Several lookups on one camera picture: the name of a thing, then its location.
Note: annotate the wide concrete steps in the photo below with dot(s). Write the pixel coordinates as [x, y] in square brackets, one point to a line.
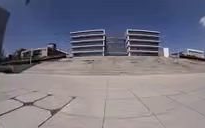
[123, 65]

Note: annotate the white banded twin-block building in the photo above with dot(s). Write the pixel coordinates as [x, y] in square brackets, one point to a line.
[115, 42]

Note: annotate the pale concrete slab plaza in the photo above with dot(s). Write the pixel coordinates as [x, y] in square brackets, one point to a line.
[130, 100]

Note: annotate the small white building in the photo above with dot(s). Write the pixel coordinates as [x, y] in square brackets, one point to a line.
[164, 52]

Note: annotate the low brown building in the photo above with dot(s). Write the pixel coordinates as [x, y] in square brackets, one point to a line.
[40, 52]

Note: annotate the pale pole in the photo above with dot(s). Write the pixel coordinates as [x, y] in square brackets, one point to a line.
[31, 57]

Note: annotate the low white building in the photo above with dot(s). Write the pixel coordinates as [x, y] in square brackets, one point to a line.
[193, 52]

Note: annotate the low retaining wall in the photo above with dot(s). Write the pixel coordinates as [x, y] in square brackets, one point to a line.
[196, 57]
[23, 64]

